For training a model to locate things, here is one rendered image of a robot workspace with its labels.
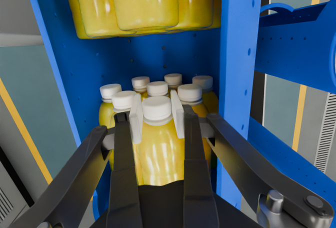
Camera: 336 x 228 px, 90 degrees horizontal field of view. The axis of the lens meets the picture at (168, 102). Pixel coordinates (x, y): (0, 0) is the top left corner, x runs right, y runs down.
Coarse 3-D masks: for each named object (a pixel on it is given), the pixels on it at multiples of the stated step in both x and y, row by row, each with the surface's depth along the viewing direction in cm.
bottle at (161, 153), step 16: (144, 128) 22; (160, 128) 21; (144, 144) 21; (160, 144) 21; (176, 144) 22; (144, 160) 22; (160, 160) 21; (176, 160) 22; (144, 176) 24; (160, 176) 22; (176, 176) 23
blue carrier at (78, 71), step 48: (48, 0) 23; (240, 0) 14; (48, 48) 22; (96, 48) 33; (144, 48) 38; (192, 48) 36; (240, 48) 15; (96, 96) 34; (240, 96) 17; (96, 192) 31
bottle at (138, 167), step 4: (116, 108) 26; (124, 108) 26; (128, 108) 26; (116, 112) 27; (112, 116) 27; (112, 120) 26; (112, 124) 26; (132, 140) 26; (136, 144) 26; (136, 148) 26; (136, 152) 27; (136, 156) 27; (136, 160) 27; (136, 164) 27; (136, 168) 28; (140, 168) 28; (140, 172) 28; (140, 176) 28; (140, 180) 29; (140, 184) 29
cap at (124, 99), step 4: (116, 92) 28; (120, 92) 27; (124, 92) 27; (128, 92) 27; (132, 92) 27; (112, 96) 26; (116, 96) 25; (120, 96) 25; (124, 96) 25; (128, 96) 25; (132, 96) 26; (112, 100) 26; (116, 100) 25; (120, 100) 25; (124, 100) 25; (128, 100) 25; (132, 100) 26; (116, 104) 25; (120, 104) 25; (124, 104) 25; (128, 104) 26; (120, 108) 26
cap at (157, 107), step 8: (152, 96) 23; (160, 96) 23; (144, 104) 21; (152, 104) 21; (160, 104) 20; (168, 104) 21; (144, 112) 21; (152, 112) 20; (160, 112) 20; (168, 112) 21
